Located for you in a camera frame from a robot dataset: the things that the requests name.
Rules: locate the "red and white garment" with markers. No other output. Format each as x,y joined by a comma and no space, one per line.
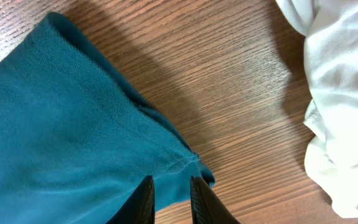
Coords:
330,28

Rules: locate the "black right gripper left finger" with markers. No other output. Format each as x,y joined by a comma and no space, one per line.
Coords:
139,207

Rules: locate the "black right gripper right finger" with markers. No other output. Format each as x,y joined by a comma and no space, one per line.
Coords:
206,207

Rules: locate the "blue polo shirt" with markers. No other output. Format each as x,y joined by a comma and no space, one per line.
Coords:
76,138

